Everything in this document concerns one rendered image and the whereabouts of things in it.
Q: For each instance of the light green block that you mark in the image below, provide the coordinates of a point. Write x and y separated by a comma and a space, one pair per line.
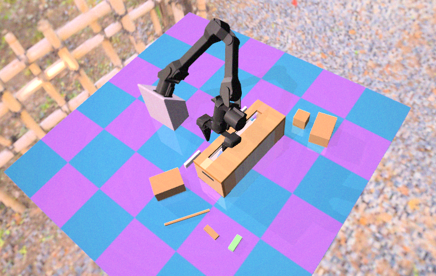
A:
235, 242

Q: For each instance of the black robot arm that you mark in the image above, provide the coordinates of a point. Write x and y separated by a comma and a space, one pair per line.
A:
230, 90

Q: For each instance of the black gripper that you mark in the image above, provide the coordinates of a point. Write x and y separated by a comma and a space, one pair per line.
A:
207, 123

